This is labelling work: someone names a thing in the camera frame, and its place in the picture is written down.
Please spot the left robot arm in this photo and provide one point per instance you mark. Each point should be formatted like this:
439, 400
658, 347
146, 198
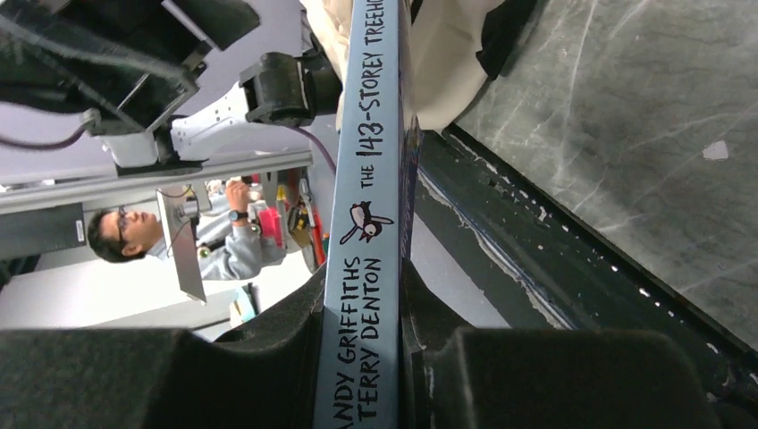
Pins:
126, 67

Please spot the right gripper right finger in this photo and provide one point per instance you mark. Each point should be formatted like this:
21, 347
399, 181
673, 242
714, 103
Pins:
426, 324

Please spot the treehouse paperback book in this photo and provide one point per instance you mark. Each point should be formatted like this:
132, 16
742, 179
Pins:
358, 370

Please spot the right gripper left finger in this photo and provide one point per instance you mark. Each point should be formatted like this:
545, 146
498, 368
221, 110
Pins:
274, 381

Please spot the aluminium frame rail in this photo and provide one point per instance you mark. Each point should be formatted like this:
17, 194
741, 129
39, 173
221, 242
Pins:
81, 191

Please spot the person in grey sweater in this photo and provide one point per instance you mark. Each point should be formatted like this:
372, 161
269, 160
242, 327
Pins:
229, 246

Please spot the cream canvas backpack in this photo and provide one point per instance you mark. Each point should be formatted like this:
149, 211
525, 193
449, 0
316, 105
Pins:
457, 46

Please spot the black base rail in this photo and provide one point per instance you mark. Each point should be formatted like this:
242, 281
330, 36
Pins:
536, 265

